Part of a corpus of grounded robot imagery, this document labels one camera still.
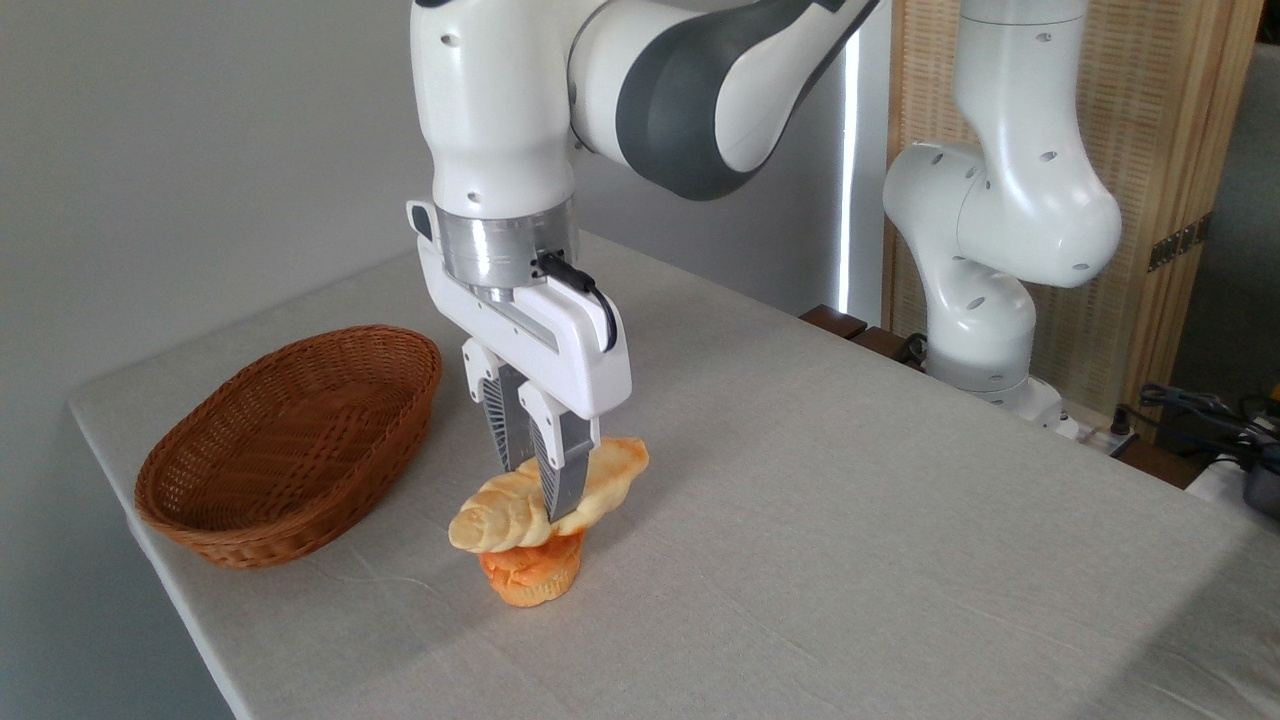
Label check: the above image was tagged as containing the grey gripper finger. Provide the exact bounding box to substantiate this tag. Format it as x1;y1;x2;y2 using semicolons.
461;338;534;474
516;384;602;524

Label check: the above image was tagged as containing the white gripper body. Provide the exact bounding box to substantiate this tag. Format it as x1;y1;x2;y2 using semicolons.
417;238;634;421

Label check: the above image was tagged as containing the pale braided bread loaf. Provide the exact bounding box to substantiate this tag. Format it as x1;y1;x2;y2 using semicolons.
447;436;651;555

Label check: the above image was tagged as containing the orange braided bread bun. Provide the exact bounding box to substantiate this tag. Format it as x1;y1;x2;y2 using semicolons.
477;530;587;610

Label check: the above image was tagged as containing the brown wicker oval basket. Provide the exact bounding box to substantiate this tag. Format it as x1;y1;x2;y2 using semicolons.
134;324;444;571

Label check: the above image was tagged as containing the dark wooden furniture piece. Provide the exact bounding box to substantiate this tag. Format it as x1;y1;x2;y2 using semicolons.
799;304;926;369

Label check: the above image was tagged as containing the grey tablecloth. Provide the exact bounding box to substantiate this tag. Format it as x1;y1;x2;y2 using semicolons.
67;232;1280;720

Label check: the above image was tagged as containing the white power strip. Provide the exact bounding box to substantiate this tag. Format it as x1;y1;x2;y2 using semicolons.
1040;398;1143;457

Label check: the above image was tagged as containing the bamboo wooden folding screen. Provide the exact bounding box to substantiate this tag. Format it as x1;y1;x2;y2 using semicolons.
884;0;1267;443

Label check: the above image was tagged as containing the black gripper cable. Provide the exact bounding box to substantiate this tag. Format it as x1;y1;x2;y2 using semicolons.
534;251;620;354

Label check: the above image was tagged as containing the black cable bundle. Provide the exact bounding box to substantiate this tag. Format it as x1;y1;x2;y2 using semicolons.
1112;382;1280;473

